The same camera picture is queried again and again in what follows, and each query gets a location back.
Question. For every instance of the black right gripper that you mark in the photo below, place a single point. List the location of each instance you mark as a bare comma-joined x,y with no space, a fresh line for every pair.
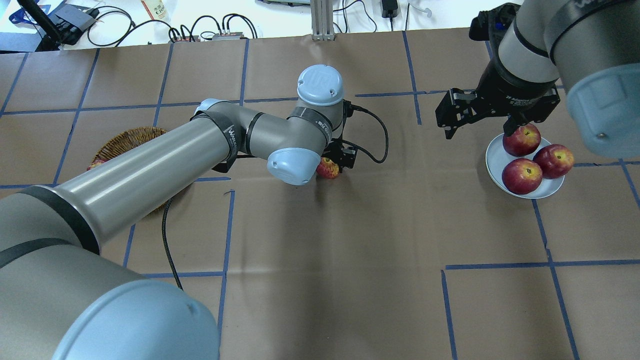
515,93

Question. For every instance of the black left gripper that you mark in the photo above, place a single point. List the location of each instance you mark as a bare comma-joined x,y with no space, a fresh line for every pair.
346,155

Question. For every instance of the yellow-red apple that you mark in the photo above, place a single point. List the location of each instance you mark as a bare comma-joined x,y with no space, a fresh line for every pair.
327,169

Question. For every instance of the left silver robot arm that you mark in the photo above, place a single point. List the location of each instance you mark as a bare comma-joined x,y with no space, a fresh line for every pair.
60,300

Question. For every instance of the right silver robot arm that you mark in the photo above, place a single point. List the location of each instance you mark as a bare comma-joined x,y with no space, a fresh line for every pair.
590,46

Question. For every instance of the light blue plate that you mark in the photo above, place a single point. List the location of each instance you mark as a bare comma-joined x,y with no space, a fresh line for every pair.
496,159

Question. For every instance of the red apple plate back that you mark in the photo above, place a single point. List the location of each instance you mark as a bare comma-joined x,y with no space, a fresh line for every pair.
524,141

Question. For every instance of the red apple plate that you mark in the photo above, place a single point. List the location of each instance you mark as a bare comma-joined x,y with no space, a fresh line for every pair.
524,141
522,176

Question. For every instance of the red apple plate front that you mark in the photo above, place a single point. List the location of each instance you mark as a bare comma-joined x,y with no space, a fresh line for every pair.
522,176

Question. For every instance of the red apple plate side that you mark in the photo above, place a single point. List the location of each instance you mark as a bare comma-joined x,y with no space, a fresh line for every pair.
555,161

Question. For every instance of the woven wicker basket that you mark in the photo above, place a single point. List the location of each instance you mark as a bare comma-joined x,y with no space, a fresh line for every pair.
128,140

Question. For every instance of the dark red basket apple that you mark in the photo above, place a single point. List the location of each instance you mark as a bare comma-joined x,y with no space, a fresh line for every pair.
95,163

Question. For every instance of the black power adapter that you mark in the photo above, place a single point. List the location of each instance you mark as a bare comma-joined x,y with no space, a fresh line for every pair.
389,9

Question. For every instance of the clear plastic bottle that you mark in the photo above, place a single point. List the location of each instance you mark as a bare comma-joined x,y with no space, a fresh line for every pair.
156,9

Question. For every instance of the aluminium frame post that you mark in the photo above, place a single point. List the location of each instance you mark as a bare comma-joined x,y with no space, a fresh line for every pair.
322,28

